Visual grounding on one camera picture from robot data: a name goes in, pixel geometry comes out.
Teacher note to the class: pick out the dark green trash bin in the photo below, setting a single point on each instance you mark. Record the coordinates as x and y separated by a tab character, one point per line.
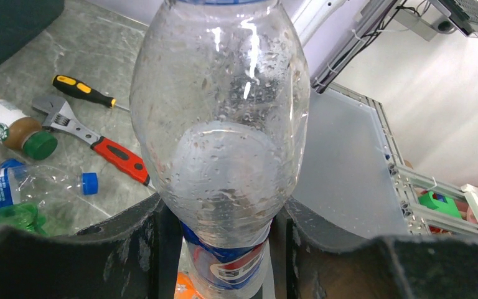
21	21

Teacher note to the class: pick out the green plastic bottle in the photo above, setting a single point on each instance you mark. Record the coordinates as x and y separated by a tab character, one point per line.
24	216

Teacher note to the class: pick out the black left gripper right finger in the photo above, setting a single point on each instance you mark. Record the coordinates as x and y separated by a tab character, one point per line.
314	258

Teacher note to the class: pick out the crushed clear blue label bottle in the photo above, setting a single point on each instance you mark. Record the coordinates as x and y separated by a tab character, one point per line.
219	103

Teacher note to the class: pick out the yellow black screwdriver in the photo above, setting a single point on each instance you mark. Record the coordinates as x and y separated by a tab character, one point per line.
77	89

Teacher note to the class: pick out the blue label pepsi bottle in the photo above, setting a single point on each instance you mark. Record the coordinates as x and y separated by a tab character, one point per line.
41	184

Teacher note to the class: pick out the crushed orange label jug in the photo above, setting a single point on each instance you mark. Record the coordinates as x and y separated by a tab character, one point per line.
185	289

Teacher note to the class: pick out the brown coffee bottle green cap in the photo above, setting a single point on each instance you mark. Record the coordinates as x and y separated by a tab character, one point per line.
20	132

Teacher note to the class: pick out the red handled adjustable wrench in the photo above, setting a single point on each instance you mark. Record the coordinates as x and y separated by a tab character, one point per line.
60	117

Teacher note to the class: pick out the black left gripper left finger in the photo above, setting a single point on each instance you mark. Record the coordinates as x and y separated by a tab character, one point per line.
134	254

